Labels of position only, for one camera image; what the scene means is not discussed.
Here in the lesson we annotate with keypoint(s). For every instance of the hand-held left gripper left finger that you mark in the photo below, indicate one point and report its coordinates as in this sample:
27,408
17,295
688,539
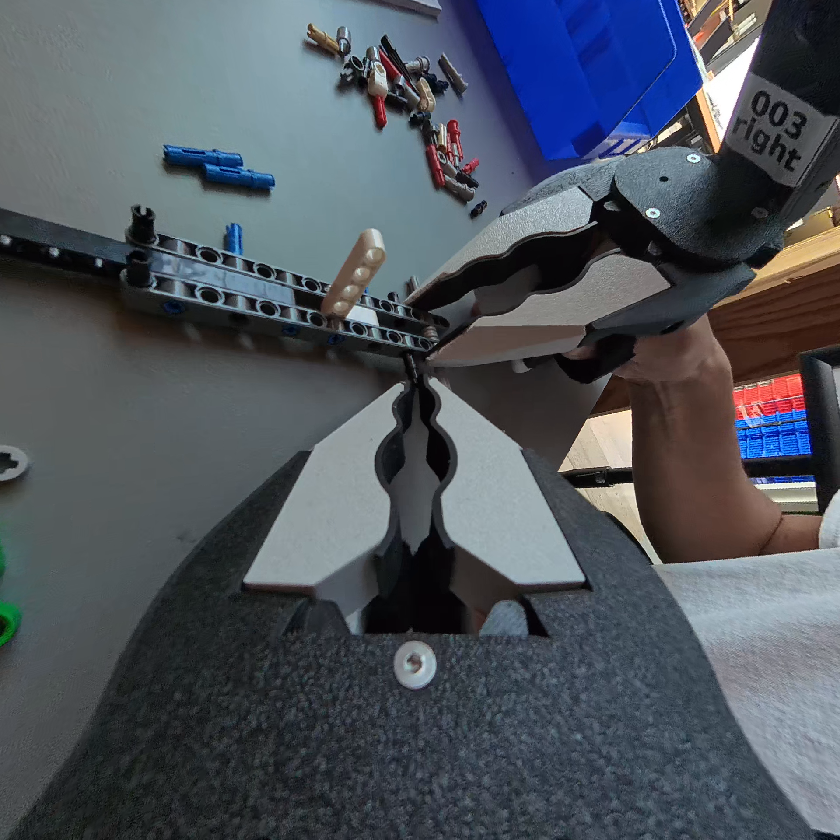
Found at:
315,518

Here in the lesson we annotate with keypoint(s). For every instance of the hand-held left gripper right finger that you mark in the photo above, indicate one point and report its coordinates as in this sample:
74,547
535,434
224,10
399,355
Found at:
505,512

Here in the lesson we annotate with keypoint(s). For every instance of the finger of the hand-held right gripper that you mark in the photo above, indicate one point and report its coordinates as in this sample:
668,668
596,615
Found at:
518,236
558,315

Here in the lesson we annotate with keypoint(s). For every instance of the black lego pin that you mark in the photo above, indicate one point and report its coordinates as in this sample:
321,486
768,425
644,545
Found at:
412,367

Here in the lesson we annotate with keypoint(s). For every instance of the grey black lego beam assembly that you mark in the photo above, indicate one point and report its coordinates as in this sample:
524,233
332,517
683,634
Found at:
216,275

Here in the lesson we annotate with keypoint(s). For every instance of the person's right forearm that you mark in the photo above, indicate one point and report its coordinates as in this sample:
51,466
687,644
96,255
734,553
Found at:
689,472

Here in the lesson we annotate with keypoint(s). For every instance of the pale short lego beam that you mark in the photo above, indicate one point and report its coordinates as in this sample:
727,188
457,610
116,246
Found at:
354,272

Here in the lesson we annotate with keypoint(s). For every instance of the pile of lego pins axles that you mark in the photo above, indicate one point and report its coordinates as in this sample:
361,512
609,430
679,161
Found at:
400,85

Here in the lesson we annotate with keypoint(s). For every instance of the blue lego pin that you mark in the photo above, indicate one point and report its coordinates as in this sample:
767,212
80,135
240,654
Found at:
239,176
203,156
233,237

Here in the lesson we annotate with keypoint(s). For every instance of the grey lego gear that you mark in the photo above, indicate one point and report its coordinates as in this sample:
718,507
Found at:
13,463

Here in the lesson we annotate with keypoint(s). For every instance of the green lego piece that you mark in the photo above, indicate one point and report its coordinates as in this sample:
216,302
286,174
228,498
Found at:
8,620

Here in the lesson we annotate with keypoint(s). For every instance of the person's right hand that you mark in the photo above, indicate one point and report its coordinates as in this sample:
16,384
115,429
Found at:
682,351

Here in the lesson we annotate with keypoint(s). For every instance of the blue plastic bin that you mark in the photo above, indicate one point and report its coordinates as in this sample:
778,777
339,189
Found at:
590,65

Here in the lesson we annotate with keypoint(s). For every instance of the rack of red blue bins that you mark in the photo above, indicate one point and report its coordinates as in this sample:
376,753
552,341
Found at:
774,420

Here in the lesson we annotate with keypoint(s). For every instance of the open instruction booklet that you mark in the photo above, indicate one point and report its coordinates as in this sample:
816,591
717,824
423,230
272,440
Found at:
420,4

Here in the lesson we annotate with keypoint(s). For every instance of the person's white shirt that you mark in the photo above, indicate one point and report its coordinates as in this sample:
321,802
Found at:
754,656

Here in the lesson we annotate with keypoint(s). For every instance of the black metal frame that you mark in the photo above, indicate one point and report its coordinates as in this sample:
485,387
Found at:
820,426

